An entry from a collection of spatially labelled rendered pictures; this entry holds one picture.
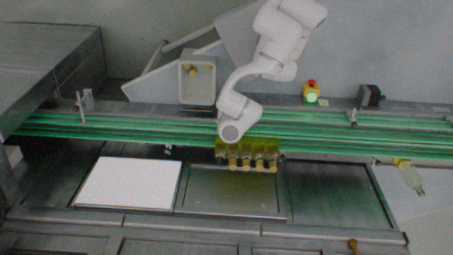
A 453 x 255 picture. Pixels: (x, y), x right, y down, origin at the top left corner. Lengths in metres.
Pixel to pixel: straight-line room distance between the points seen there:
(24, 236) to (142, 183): 0.49
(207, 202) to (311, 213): 0.45
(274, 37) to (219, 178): 0.83
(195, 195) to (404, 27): 1.18
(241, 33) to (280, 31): 0.58
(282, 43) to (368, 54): 0.83
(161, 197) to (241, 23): 0.83
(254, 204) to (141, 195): 0.49
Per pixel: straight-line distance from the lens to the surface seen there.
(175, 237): 1.46
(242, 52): 1.64
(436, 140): 1.91
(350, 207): 1.70
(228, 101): 1.04
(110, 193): 1.64
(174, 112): 1.78
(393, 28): 1.80
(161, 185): 1.64
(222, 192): 1.60
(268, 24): 1.05
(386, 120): 1.80
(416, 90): 1.97
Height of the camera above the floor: 2.34
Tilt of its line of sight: 57 degrees down
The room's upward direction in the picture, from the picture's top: 175 degrees counter-clockwise
